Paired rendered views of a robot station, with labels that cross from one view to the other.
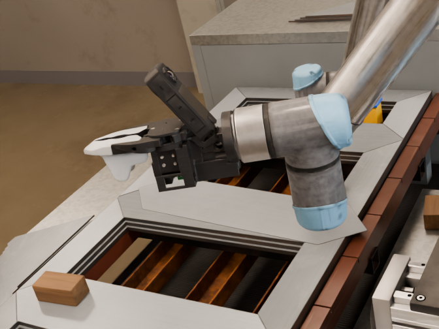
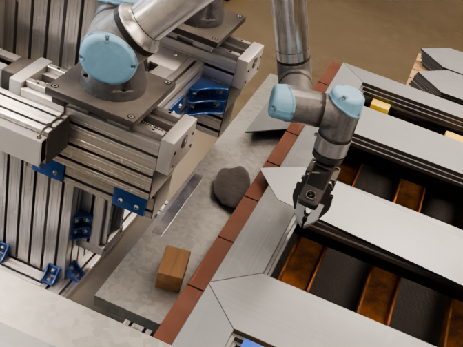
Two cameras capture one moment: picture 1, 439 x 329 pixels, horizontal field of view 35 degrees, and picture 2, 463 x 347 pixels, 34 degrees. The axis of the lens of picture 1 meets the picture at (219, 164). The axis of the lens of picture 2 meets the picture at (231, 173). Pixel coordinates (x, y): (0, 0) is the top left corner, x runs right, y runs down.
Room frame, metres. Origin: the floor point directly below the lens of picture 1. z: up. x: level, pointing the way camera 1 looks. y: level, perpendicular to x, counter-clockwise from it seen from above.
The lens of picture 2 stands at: (2.82, -1.01, 1.93)
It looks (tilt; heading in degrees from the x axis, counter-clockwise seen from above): 35 degrees down; 157
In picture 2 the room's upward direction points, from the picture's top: 15 degrees clockwise
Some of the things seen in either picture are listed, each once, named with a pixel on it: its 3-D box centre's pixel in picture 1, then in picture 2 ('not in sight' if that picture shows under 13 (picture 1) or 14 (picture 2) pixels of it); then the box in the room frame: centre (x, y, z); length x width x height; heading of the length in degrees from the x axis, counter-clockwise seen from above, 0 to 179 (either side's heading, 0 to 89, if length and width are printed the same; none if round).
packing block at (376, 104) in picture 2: not in sight; (379, 109); (0.97, 0.24, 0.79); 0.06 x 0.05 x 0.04; 55
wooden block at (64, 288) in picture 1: (61, 288); not in sight; (1.41, 0.45, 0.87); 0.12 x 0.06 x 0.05; 60
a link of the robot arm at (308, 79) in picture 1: (310, 88); (340, 113); (1.59, -0.26, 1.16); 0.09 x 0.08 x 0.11; 73
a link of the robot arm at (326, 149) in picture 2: not in sight; (331, 143); (1.59, -0.26, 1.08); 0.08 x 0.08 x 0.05
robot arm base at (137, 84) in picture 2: not in sight; (116, 65); (1.32, -0.70, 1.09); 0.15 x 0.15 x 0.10
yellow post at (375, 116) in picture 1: (373, 131); not in sight; (2.00, -0.52, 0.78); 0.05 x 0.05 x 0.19; 55
